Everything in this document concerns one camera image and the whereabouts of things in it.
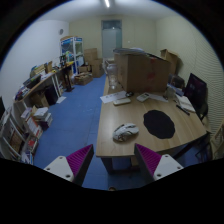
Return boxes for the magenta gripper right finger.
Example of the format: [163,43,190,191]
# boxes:
[134,144,183,183]

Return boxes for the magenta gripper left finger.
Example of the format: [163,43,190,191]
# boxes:
[44,144,94,186]

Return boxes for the round black mouse pad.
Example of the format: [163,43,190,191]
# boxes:
[143,110,175,139]

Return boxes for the wooden table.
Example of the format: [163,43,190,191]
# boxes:
[95,74,208,174]

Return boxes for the stack of books on floor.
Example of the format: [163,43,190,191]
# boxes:
[32,107,53,130]

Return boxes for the white book rack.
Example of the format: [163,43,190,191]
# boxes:
[0,108,43,164]

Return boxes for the black pen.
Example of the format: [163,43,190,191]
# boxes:
[176,105,190,116]

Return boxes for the white calculator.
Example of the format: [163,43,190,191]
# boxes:
[137,93,150,102]

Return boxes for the white remote control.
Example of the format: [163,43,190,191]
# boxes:
[113,98,131,106]

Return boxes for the white paper sheet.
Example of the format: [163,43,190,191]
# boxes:
[100,91,126,103]

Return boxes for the black monitor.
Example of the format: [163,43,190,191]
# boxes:
[184,73,207,113]

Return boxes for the low cardboard box on floor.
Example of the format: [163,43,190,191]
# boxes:
[74,73,93,86]

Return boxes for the side desk with clutter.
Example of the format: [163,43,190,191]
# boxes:
[15,62,73,107]

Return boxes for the large cardboard box on table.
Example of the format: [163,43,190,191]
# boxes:
[114,48,171,93]

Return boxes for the clear glass jar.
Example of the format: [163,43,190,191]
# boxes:
[107,64,118,89]

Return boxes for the open cardboard box right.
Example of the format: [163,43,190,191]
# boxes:
[160,49,178,74]

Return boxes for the stacked cardboard boxes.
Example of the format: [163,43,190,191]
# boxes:
[84,48,104,78]

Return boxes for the grey door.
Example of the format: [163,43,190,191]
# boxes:
[101,20,122,58]

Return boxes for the ceiling light tube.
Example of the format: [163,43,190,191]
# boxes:
[104,0,110,8]

